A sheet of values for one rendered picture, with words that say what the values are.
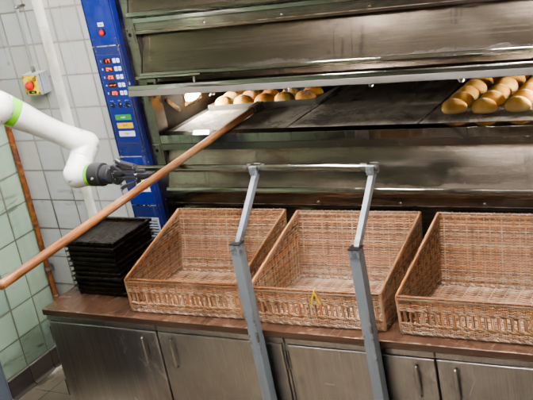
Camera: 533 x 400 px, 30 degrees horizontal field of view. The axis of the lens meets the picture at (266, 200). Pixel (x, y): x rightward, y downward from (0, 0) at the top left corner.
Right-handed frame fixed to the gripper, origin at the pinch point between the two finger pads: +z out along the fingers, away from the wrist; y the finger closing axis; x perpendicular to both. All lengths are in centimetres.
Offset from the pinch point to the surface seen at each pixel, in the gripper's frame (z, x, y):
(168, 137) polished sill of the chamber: -28, -53, 3
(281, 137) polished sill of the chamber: 30, -53, 4
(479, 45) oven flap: 117, -52, -28
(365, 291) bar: 88, 7, 40
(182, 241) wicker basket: -27, -45, 49
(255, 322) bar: 40, 6, 57
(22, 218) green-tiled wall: -122, -45, 41
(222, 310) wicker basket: 18, -4, 59
